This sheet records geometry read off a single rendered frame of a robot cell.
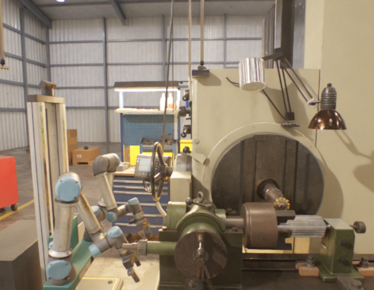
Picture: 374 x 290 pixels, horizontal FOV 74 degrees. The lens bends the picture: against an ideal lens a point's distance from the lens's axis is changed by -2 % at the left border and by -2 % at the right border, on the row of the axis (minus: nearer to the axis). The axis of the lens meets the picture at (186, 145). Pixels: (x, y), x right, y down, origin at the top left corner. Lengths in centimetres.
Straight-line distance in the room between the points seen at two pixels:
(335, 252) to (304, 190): 33
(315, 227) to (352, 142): 58
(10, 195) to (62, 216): 380
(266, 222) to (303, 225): 17
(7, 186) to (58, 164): 326
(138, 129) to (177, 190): 238
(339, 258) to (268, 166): 48
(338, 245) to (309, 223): 14
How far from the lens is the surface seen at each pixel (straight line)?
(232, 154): 128
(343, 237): 123
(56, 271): 155
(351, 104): 156
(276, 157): 131
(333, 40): 156
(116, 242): 154
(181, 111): 162
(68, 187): 138
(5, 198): 518
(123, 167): 331
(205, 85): 136
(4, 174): 510
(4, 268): 192
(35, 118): 168
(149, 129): 358
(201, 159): 134
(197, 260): 93
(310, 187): 141
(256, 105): 139
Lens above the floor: 167
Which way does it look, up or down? 7 degrees down
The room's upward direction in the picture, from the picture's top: straight up
